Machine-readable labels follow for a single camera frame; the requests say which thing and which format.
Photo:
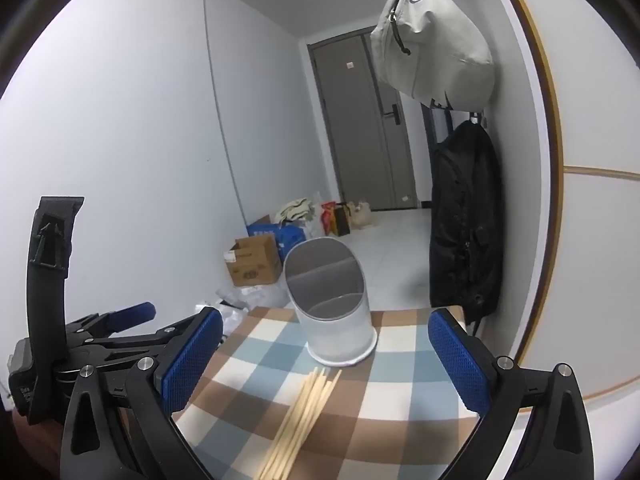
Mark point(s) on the white utensil holder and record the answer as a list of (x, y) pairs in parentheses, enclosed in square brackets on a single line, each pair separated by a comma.
[(340, 335)]

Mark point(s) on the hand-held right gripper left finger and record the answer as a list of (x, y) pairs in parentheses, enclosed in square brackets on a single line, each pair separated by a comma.
[(192, 355)]

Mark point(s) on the dark yellow paper bag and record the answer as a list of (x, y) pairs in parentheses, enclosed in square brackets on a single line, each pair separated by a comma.
[(341, 222)]

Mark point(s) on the white cabinet with wooden trim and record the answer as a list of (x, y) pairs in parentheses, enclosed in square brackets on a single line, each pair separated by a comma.
[(590, 260)]

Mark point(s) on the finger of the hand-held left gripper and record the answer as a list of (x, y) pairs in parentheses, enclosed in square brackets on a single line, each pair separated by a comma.
[(132, 312), (120, 344)]

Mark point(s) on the black backpack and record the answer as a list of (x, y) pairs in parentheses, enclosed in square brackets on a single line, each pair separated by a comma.
[(465, 220)]

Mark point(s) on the grey plastic mailing bag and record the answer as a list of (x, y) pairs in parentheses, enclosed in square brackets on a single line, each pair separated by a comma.
[(255, 295)]

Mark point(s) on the grey door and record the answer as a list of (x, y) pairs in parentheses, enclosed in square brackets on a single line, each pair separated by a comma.
[(360, 135)]

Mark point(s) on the light grey hanging bag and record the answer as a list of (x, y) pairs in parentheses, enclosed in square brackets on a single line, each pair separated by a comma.
[(440, 50)]

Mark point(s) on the red snack bag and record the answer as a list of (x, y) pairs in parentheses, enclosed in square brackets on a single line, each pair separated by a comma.
[(327, 217)]

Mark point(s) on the clear plastic bag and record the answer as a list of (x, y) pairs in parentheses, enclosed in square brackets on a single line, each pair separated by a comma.
[(232, 317)]

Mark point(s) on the beige tote bag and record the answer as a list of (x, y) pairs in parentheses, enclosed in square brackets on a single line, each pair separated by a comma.
[(295, 210)]

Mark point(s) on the brown cardboard box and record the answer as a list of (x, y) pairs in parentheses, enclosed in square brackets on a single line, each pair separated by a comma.
[(255, 262)]

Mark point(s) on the blue cardboard box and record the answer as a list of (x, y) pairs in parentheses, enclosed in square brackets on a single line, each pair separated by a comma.
[(290, 237)]

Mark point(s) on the checkered tablecloth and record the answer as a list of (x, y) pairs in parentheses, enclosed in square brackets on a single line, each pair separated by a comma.
[(400, 385)]

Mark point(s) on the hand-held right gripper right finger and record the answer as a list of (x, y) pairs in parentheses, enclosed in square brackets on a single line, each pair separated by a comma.
[(460, 365)]

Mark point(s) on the metal wall hook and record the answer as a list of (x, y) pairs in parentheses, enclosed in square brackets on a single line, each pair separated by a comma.
[(475, 119)]

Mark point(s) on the white plastic bag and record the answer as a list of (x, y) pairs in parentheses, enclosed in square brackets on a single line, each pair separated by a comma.
[(315, 220)]

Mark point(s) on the pile of wooden chopsticks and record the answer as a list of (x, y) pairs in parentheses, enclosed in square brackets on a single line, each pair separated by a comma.
[(305, 410)]

